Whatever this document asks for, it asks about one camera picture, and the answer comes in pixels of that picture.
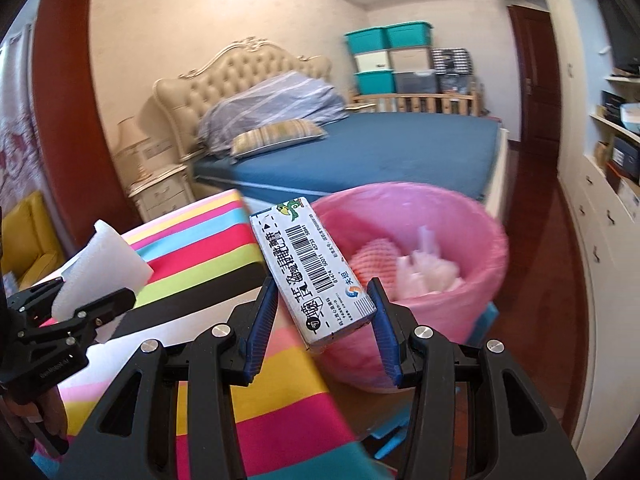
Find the red wooden door frame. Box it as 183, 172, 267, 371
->
32, 0, 141, 249

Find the beige tufted headboard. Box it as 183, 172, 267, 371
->
153, 37, 332, 162

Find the wooden crib rail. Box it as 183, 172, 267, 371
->
346, 92, 483, 117

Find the white storage box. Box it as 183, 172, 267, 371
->
354, 50, 392, 73

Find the dark wooden door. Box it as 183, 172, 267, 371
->
508, 4, 562, 162

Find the white foam cone piece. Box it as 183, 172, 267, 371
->
52, 220, 153, 322

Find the teal storage bin upper right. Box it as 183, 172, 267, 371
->
385, 21, 432, 49

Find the cream table lamp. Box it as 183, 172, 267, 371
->
114, 116, 151, 188

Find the grey translucent storage bin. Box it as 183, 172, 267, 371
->
394, 70, 438, 94

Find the white barcode carton box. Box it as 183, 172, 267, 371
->
250, 197, 376, 351

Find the black television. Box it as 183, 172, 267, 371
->
598, 0, 639, 77

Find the pink foam fruit net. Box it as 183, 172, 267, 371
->
349, 238, 400, 300

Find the teal storage bin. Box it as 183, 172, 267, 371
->
385, 21, 432, 49
345, 27, 390, 55
356, 70, 396, 96

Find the beige storage box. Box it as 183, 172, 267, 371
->
388, 46, 432, 73

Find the black white checkered bag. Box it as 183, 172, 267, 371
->
431, 48, 473, 75

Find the gold striped cushion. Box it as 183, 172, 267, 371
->
230, 119, 328, 159

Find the pink lined trash bin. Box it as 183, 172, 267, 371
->
309, 181, 510, 395

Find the white built-in wardrobe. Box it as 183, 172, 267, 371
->
546, 0, 639, 479

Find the blue mattress bed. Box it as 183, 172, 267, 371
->
193, 113, 502, 204

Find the teal storage bin lower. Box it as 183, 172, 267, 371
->
356, 70, 396, 96

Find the cream bedside table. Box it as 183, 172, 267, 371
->
128, 164, 195, 222

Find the yellow leather armchair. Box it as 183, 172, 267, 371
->
1, 191, 65, 290

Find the teal storage bin upper left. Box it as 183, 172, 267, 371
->
345, 27, 390, 55

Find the left hand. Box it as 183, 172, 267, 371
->
1, 387, 68, 439

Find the grey striped pillow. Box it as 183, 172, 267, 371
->
196, 72, 348, 155

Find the pink lace curtain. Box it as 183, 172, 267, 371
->
0, 24, 47, 210

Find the colourful striped table cloth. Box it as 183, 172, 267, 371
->
54, 191, 386, 479

